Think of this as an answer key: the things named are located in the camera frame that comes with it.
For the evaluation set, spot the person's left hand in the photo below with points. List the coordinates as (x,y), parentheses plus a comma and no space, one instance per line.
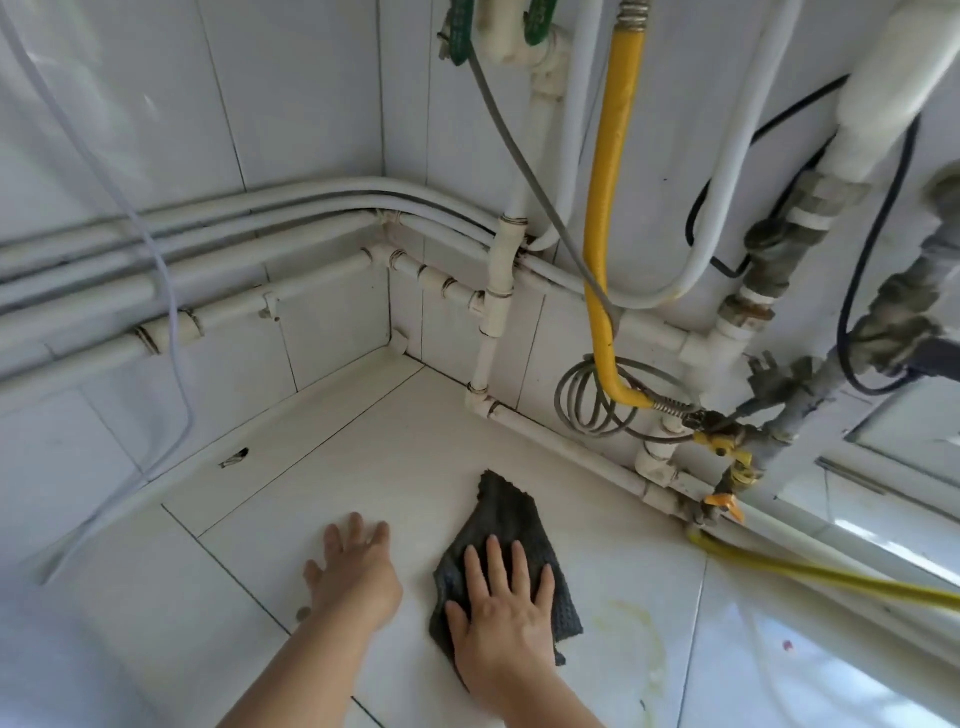
(360,592)

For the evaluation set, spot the person's right hand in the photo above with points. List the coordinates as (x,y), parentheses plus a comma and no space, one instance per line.
(502,645)

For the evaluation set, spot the dark grey cloth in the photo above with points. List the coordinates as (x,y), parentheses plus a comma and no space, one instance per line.
(502,510)

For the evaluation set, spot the person's left forearm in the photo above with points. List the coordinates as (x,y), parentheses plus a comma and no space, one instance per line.
(300,682)

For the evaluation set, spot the thin clear tube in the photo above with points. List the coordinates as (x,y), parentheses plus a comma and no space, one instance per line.
(169,285)

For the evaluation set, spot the long white horizontal pipe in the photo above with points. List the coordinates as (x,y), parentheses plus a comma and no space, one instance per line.
(862,551)

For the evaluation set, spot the white pipe brass valve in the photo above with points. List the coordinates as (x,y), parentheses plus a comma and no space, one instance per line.
(787,232)

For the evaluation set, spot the black solenoid valve red button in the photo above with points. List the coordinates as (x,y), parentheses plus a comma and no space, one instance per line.
(941,356)

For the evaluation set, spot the group of white wall pipes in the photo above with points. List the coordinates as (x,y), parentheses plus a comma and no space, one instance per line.
(225,202)

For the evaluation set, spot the white window frame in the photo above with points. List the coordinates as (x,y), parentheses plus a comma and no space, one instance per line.
(900,435)

